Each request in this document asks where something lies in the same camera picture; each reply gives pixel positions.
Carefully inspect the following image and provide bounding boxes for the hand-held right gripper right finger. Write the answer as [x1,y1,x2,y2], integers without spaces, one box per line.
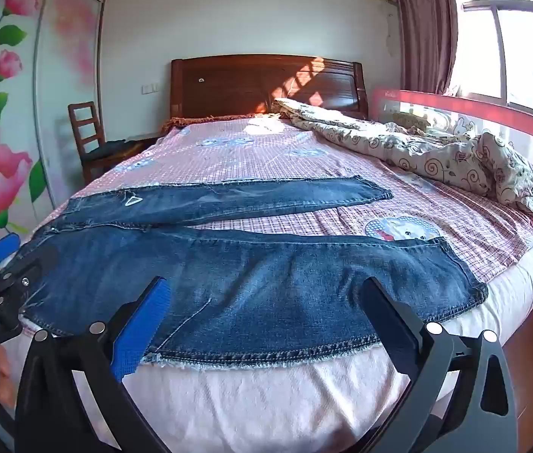
[358,277,518,453]

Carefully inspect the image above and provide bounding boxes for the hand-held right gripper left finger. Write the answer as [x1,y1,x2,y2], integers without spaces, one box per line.
[14,276,173,453]

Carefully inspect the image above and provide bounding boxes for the blue denim pants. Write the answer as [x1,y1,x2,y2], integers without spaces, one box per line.
[18,176,490,370]

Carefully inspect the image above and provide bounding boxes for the dark cloth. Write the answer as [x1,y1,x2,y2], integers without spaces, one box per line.
[84,139,154,159]

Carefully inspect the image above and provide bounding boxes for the wooden chair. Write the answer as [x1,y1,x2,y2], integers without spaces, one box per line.
[68,101,154,185]

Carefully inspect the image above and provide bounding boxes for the floral wardrobe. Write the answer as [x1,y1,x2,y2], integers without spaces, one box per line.
[0,0,107,256]

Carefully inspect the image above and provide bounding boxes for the bed mattress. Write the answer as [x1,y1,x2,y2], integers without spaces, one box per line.
[6,231,533,453]

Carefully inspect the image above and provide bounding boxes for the swirl patterned quilt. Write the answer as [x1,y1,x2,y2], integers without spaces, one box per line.
[273,98,533,237]

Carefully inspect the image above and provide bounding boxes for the pink checked bed sheet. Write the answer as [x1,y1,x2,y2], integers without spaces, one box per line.
[30,113,533,270]

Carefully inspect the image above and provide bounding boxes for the wooden headboard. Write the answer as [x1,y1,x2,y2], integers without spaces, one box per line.
[170,54,368,121]

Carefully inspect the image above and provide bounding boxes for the maroon curtain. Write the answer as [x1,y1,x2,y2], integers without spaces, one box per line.
[391,0,460,95]

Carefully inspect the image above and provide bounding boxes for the window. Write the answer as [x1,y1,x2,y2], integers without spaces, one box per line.
[446,0,533,119]

